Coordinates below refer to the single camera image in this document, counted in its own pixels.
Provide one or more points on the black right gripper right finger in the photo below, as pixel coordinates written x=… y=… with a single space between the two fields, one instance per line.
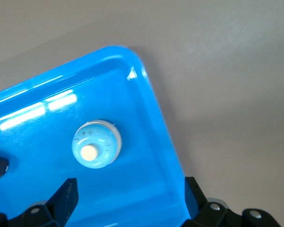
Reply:
x=198 y=208

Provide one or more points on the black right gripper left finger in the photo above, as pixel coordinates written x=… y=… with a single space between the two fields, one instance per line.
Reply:
x=61 y=201

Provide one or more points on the light blue round bell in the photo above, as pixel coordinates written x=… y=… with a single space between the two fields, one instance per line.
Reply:
x=94 y=142

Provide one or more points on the blue plastic tray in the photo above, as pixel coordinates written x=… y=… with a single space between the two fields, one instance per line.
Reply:
x=132 y=189

